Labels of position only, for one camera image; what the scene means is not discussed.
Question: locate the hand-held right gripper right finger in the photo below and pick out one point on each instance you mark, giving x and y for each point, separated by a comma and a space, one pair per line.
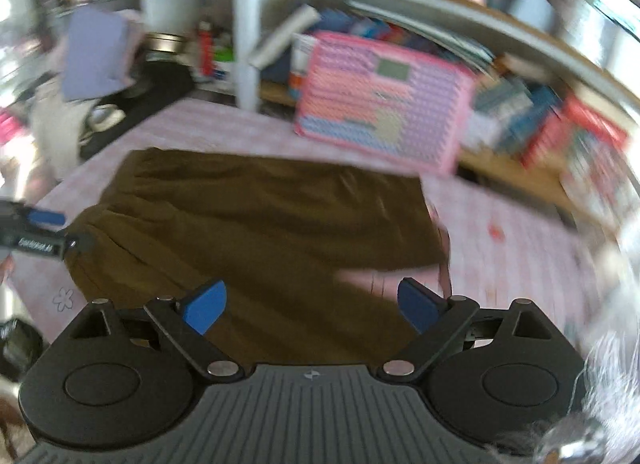
417, 311

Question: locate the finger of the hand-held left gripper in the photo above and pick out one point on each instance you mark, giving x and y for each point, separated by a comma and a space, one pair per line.
79, 243
47, 218

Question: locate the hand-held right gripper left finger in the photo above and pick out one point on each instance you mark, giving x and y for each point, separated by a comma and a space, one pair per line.
205, 311

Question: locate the pink cartoon desk mat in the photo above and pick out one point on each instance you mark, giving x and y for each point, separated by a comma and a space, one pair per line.
500, 254

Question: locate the white smartwatch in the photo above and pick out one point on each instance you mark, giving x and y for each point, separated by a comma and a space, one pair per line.
102, 118

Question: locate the black flat case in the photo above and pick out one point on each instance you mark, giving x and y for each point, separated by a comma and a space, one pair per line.
145, 99

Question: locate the lavender cloth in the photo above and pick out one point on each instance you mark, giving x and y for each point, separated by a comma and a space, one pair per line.
97, 56

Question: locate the brass bowl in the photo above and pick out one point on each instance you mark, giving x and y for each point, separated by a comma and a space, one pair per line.
161, 41

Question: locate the pink toy learning tablet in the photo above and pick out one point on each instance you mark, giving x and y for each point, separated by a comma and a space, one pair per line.
385, 99

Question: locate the row of colourful books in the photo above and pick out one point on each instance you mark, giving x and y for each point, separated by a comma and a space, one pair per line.
510, 104

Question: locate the white jar with green lid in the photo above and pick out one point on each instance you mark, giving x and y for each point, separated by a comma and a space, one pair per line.
223, 61

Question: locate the stack of thick red books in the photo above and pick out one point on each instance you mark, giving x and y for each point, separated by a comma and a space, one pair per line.
575, 136

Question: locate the white and orange carton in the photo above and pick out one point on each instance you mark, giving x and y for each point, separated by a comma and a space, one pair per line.
302, 66

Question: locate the white shelf unit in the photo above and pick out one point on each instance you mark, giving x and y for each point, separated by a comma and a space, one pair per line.
247, 34

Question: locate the white leaning book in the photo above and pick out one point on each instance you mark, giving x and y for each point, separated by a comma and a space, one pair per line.
285, 36

